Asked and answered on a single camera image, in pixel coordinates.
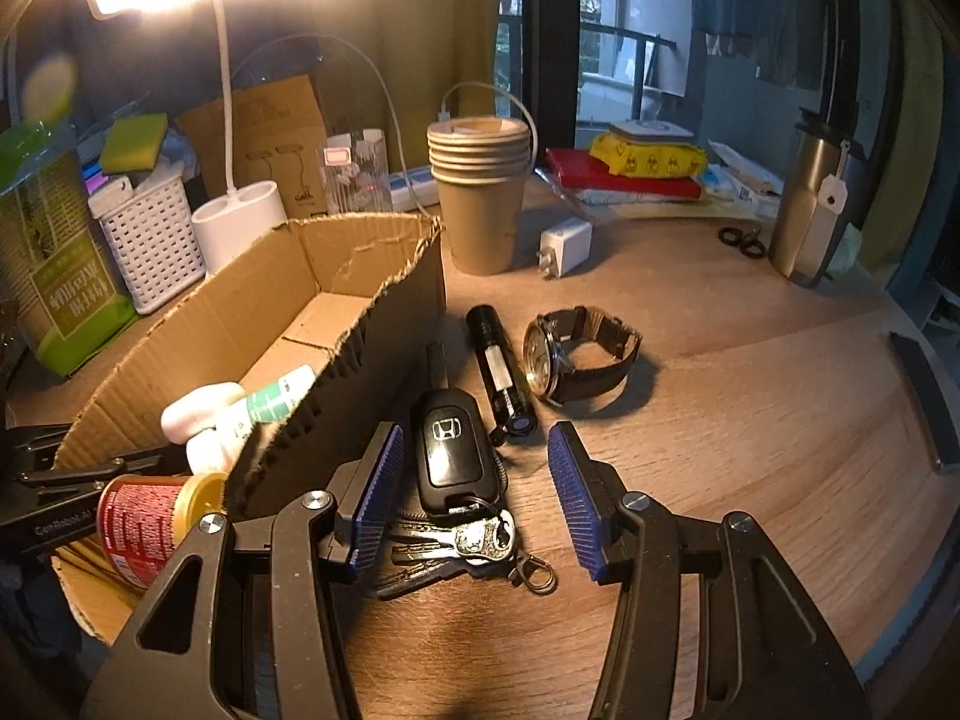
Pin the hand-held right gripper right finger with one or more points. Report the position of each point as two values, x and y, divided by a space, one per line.
574 510

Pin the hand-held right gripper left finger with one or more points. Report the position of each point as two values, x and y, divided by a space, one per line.
375 495

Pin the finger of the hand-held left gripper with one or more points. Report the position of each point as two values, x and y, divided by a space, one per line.
97 476
34 442

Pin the red can with yellow lid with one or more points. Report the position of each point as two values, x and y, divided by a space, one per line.
146 532

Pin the black car key with keyring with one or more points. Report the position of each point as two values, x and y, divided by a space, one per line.
450 450

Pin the cardboard box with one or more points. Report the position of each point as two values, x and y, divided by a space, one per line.
337 405

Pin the black flashlight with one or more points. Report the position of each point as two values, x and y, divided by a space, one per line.
499 367

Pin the bagged stack of paper cups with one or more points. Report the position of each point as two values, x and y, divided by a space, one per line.
60 277

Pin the white woven basket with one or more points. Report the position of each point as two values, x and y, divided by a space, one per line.
154 247

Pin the white charger adapter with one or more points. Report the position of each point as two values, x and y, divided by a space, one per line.
566 247

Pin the white desk lamp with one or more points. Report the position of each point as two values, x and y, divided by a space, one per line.
240 225

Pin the stack of brown paper cups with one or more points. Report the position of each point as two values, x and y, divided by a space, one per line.
480 217

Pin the yellow green sponge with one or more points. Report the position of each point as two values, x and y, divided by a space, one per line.
135 144

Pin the black scissors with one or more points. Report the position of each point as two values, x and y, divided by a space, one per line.
742 241

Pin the clear plastic container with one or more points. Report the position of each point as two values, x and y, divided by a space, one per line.
358 172

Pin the yellow wipes pack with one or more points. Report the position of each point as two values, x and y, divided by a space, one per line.
649 159

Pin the black smartphone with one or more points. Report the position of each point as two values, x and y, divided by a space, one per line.
926 397

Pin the brown lamp carton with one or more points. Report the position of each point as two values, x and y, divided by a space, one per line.
285 135

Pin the steel tumbler with tag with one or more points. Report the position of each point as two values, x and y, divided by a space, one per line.
802 210

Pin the white paper packet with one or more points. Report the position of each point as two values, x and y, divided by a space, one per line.
742 169

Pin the white flat round-marked device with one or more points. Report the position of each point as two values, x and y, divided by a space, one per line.
651 131

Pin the hanging grey jacket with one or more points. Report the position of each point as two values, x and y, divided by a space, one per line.
724 0

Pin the hanging olive shirt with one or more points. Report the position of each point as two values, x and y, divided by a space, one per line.
806 15

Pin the yellow curtain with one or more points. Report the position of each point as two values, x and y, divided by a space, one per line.
926 90

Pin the black sliding door frame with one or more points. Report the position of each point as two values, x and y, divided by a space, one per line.
547 37

